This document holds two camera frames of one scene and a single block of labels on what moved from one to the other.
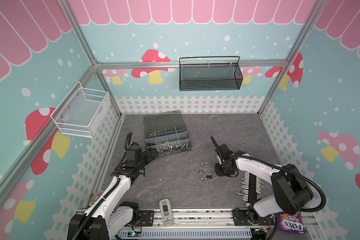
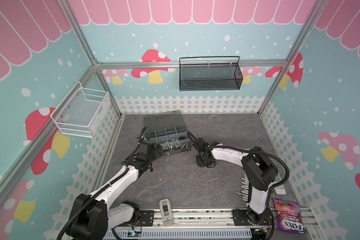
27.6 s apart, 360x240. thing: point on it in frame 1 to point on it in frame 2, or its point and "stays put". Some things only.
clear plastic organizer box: x=165 y=132 stays put
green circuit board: x=134 y=234 stays put
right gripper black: x=225 y=171 to x=198 y=144
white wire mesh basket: x=79 y=112 stays put
